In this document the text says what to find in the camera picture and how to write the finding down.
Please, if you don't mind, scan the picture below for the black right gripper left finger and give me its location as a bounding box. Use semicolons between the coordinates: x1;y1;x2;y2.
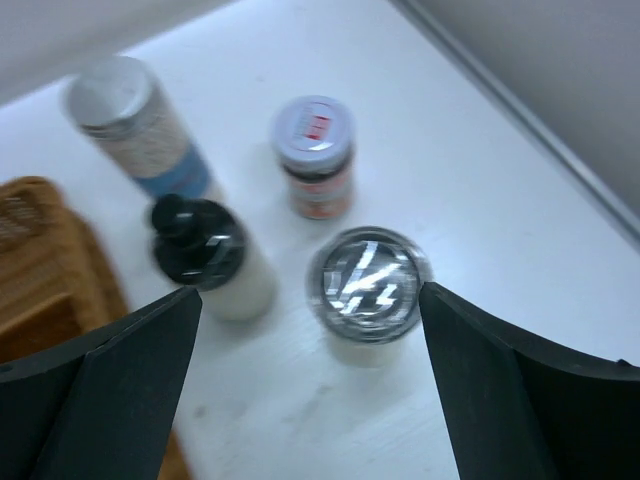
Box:
1;287;202;479

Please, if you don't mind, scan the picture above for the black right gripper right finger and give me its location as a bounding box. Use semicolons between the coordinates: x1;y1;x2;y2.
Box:
419;282;639;479

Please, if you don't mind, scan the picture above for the black cap white bottle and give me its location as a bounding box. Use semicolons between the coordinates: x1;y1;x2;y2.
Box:
149;194;277;322

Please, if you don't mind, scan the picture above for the glass dome grinder bottle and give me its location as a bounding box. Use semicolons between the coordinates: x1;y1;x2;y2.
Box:
306;226;432;368

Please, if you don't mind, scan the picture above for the blue label salt shaker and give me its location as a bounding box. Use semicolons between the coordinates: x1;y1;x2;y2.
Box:
64;55;223;201

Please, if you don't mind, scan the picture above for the white lid orange spice jar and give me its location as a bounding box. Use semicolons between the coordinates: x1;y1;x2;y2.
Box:
271;95;356;220

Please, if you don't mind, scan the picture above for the brown wicker basket tray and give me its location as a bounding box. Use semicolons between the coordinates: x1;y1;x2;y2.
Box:
1;177;190;479

